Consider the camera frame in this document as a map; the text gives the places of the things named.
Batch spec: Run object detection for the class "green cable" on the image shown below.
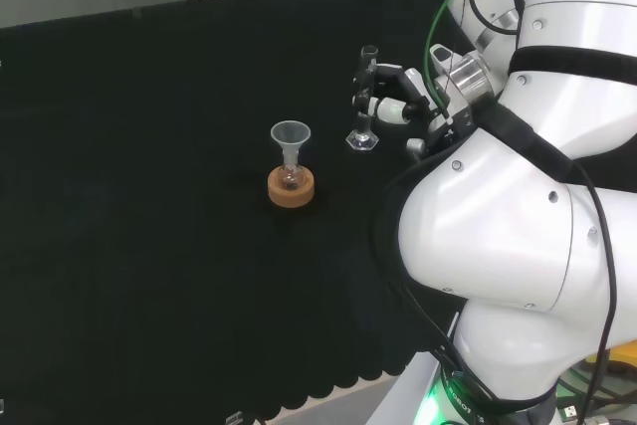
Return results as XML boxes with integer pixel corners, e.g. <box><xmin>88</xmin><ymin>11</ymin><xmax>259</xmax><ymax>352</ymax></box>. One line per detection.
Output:
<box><xmin>425</xmin><ymin>0</ymin><xmax>499</xmax><ymax>120</ymax></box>

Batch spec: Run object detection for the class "clear glass graduated cylinder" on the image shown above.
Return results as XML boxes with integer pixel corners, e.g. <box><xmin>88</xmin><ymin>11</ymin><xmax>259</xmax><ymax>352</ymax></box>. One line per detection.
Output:
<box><xmin>345</xmin><ymin>45</ymin><xmax>382</xmax><ymax>153</ymax></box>

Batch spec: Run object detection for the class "clear plastic funnel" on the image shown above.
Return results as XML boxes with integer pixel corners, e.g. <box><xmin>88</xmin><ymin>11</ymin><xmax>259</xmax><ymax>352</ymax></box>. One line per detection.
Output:
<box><xmin>270</xmin><ymin>120</ymin><xmax>313</xmax><ymax>167</ymax></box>

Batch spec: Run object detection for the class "long black cable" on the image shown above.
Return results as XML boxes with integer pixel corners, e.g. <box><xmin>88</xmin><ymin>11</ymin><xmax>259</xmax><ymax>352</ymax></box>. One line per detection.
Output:
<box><xmin>571</xmin><ymin>158</ymin><xmax>619</xmax><ymax>425</ymax></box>

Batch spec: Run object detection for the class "cork ring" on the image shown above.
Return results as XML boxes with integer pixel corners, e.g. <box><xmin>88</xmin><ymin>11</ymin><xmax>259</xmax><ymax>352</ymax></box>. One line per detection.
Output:
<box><xmin>267</xmin><ymin>166</ymin><xmax>317</xmax><ymax>209</ymax></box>

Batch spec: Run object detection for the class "black cloth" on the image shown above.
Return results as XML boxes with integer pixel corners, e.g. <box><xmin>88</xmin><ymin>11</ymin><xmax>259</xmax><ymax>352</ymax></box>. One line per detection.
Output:
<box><xmin>0</xmin><ymin>0</ymin><xmax>472</xmax><ymax>421</ymax></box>

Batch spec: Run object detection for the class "small round-bottom glass flask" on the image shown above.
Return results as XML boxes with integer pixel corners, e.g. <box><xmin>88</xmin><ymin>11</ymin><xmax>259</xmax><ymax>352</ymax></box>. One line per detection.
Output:
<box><xmin>277</xmin><ymin>158</ymin><xmax>304</xmax><ymax>192</ymax></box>

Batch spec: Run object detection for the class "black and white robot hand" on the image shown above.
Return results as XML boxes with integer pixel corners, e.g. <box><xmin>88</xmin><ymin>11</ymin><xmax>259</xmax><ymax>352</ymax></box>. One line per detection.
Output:
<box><xmin>350</xmin><ymin>44</ymin><xmax>477</xmax><ymax>148</ymax></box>

